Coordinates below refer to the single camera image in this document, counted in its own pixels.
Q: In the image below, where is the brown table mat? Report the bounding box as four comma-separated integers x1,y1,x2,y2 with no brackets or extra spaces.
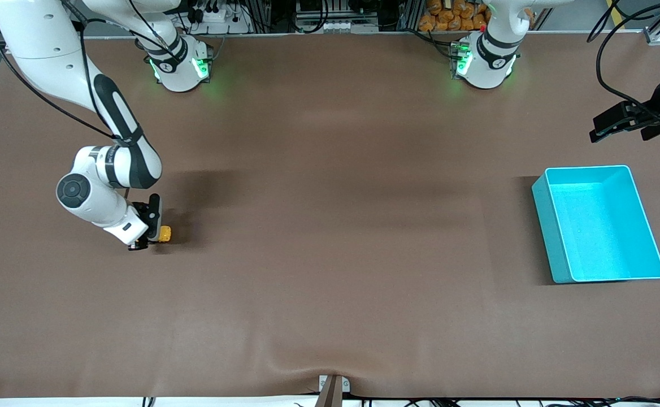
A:
0,31,660,399

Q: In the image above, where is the metal table clamp bracket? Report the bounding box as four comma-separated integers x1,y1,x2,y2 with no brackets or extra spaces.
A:
318,374,351,407

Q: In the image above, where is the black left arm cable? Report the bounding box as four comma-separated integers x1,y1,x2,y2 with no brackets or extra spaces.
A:
586,0,660,126

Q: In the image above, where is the white connector strip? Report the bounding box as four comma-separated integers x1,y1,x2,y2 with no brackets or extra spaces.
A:
295,19,380,35

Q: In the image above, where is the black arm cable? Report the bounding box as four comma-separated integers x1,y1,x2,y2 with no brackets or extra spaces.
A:
0,0,184,142
586,0,660,126

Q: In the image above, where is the white power strip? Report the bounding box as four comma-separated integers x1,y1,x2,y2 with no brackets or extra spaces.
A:
192,0,253,35

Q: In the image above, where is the turquoise plastic bin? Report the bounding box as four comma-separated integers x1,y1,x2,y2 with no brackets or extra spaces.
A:
531,164,660,284

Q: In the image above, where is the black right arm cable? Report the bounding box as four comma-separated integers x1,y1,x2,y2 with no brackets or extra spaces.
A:
0,0,184,142

